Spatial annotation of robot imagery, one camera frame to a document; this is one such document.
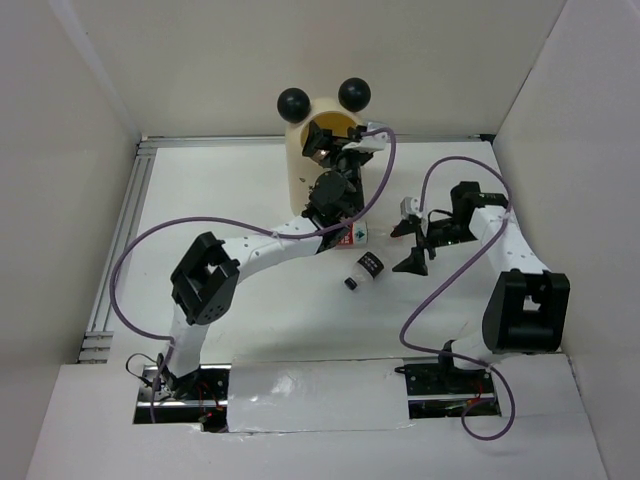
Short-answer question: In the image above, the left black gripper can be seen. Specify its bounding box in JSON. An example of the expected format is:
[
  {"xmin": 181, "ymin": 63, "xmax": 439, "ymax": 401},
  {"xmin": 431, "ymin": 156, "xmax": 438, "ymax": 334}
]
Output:
[{"xmin": 302, "ymin": 121, "xmax": 369, "ymax": 216}]

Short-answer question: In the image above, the black label black cap bottle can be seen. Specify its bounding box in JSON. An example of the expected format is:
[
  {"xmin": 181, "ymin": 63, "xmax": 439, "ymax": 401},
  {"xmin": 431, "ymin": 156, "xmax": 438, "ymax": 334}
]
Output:
[{"xmin": 343, "ymin": 251, "xmax": 385, "ymax": 291}]

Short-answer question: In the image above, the red label clear bottle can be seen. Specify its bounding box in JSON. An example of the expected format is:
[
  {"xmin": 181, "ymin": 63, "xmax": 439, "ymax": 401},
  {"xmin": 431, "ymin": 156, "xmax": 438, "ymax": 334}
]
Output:
[{"xmin": 337, "ymin": 221, "xmax": 398, "ymax": 249}]

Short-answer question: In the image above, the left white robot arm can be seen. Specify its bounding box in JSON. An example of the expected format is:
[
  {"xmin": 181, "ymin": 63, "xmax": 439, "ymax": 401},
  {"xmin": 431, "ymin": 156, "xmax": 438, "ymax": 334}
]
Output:
[{"xmin": 158, "ymin": 122, "xmax": 388, "ymax": 399}]

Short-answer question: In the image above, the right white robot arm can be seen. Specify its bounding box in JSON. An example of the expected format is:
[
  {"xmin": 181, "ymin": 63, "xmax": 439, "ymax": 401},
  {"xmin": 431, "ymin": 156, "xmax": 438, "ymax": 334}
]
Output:
[{"xmin": 391, "ymin": 181, "xmax": 570, "ymax": 392}]

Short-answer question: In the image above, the cream bin with black ears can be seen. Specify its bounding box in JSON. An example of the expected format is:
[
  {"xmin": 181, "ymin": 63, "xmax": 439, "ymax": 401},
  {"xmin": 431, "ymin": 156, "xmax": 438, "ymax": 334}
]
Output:
[{"xmin": 276, "ymin": 77, "xmax": 371, "ymax": 215}]

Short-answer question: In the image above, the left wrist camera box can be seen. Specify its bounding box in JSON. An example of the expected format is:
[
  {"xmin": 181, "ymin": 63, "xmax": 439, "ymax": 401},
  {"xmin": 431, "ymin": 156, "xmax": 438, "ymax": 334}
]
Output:
[{"xmin": 363, "ymin": 122, "xmax": 389, "ymax": 153}]

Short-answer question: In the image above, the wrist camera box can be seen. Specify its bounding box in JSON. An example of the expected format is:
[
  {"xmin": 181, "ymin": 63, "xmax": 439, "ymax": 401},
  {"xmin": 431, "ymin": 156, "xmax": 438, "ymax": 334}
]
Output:
[
  {"xmin": 400, "ymin": 196, "xmax": 423, "ymax": 220},
  {"xmin": 363, "ymin": 122, "xmax": 389, "ymax": 153}
]

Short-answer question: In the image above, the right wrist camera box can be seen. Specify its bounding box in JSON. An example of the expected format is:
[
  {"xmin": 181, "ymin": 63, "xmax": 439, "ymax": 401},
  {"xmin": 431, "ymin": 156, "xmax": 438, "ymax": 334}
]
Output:
[{"xmin": 400, "ymin": 196, "xmax": 423, "ymax": 220}]

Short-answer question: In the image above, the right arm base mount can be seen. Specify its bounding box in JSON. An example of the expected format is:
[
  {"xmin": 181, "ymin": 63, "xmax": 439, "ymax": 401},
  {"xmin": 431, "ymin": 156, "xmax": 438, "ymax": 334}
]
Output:
[{"xmin": 394, "ymin": 359, "xmax": 501, "ymax": 420}]

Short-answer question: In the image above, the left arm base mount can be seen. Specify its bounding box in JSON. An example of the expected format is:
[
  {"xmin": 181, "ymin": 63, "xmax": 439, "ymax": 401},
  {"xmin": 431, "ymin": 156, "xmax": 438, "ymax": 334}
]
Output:
[{"xmin": 124, "ymin": 353, "xmax": 231, "ymax": 434}]

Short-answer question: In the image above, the aluminium frame rail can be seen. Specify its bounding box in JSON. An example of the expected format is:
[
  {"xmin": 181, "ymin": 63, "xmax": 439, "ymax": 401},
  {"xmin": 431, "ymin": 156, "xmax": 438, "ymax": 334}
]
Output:
[{"xmin": 77, "ymin": 137, "xmax": 157, "ymax": 364}]

